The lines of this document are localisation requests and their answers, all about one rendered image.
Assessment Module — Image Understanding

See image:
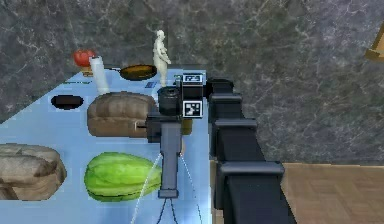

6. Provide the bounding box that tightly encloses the red tomato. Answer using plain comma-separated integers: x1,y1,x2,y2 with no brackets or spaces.
72,49,98,68

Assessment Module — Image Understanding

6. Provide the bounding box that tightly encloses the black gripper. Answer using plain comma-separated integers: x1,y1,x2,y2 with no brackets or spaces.
130,85,204,224

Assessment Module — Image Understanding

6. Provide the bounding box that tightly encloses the brown bread loaf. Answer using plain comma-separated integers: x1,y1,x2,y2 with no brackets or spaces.
0,142,68,201
86,91,158,139

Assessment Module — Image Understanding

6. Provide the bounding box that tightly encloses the black round dish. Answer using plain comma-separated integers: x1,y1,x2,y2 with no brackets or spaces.
50,94,85,111

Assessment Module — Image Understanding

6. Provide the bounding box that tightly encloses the light wooden furniture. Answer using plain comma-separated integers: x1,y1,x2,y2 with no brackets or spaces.
364,22,384,63

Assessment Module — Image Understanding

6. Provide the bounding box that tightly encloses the white paper towel roll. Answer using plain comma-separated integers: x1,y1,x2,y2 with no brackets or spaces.
88,55,111,96

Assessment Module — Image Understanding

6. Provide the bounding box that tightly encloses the white human statue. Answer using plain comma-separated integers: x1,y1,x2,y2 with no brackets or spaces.
152,29,173,89

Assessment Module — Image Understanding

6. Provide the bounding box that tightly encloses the black frying pan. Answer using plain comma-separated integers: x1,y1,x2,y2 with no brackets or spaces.
105,64,158,82

